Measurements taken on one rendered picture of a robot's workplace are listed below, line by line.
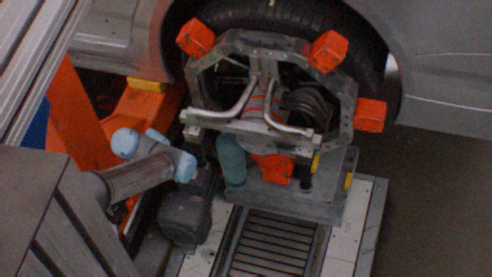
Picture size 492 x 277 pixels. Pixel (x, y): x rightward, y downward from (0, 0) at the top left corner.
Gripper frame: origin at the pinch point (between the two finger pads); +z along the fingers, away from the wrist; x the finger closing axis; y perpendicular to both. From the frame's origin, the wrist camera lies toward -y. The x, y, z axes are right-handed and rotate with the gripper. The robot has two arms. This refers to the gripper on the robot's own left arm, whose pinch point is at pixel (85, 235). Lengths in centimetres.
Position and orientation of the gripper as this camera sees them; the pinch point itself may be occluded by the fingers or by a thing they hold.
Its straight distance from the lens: 183.2
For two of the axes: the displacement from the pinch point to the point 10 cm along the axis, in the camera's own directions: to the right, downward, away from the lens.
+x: 7.0, 4.8, 5.3
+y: 4.1, 3.3, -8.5
